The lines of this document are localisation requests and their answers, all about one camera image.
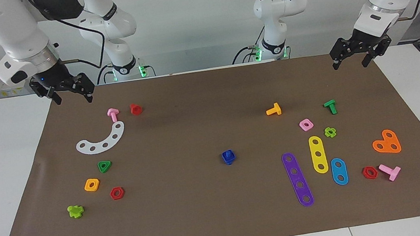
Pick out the blue plastic bolt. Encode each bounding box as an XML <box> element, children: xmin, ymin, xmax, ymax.
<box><xmin>222</xmin><ymin>149</ymin><xmax>237</xmax><ymax>166</ymax></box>

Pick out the brown table mat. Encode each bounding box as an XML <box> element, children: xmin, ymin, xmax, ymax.
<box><xmin>0</xmin><ymin>41</ymin><xmax>420</xmax><ymax>236</ymax></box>

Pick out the purple four-hole plate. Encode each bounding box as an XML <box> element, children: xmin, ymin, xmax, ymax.
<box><xmin>281</xmin><ymin>150</ymin><xmax>315</xmax><ymax>209</ymax></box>

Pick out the orange square nut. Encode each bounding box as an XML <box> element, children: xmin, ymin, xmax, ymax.
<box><xmin>83</xmin><ymin>177</ymin><xmax>101</xmax><ymax>193</ymax></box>

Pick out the white curved perforated plate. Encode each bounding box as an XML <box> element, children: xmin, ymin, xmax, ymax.
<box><xmin>73</xmin><ymin>120</ymin><xmax>128</xmax><ymax>157</ymax></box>

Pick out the white box with yellow labels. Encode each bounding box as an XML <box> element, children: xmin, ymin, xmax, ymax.
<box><xmin>0</xmin><ymin>75</ymin><xmax>35</xmax><ymax>99</ymax></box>

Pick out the yellow three-hole plate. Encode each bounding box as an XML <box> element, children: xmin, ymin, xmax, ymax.
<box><xmin>308</xmin><ymin>135</ymin><xmax>329</xmax><ymax>175</ymax></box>

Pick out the black base cable bundle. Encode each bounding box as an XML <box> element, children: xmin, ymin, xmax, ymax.
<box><xmin>230</xmin><ymin>42</ymin><xmax>268</xmax><ymax>65</ymax></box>

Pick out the pink plastic bolt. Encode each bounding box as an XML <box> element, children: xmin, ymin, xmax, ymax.
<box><xmin>378</xmin><ymin>162</ymin><xmax>403</xmax><ymax>183</ymax></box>
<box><xmin>106</xmin><ymin>107</ymin><xmax>121</xmax><ymax>124</ymax></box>

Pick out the red hexagon nut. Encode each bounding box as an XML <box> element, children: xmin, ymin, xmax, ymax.
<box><xmin>109</xmin><ymin>186</ymin><xmax>126</xmax><ymax>201</ymax></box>
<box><xmin>361</xmin><ymin>165</ymin><xmax>379</xmax><ymax>181</ymax></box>

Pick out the pink square nut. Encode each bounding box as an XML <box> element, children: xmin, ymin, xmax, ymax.
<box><xmin>298</xmin><ymin>118</ymin><xmax>315</xmax><ymax>132</ymax></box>

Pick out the orange heart-shaped plate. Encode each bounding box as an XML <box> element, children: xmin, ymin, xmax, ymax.
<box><xmin>371</xmin><ymin>128</ymin><xmax>402</xmax><ymax>156</ymax></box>

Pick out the green triangle nut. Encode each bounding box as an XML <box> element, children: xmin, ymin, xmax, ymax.
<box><xmin>97</xmin><ymin>160</ymin><xmax>113</xmax><ymax>174</ymax></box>

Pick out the lime cross-head bolt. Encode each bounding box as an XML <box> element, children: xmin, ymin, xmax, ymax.
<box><xmin>67</xmin><ymin>203</ymin><xmax>86</xmax><ymax>220</ymax></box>

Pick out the orange plastic bolt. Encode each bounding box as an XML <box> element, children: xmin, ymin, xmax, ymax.
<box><xmin>265</xmin><ymin>102</ymin><xmax>283</xmax><ymax>117</ymax></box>

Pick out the green plastic bolt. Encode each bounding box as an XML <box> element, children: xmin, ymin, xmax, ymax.
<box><xmin>323</xmin><ymin>99</ymin><xmax>338</xmax><ymax>116</ymax></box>

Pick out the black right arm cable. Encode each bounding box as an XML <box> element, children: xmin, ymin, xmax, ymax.
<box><xmin>26</xmin><ymin>0</ymin><xmax>112</xmax><ymax>93</ymax></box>

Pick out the blue two-hole plate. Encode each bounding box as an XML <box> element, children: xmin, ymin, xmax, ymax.
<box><xmin>329</xmin><ymin>157</ymin><xmax>350</xmax><ymax>187</ymax></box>

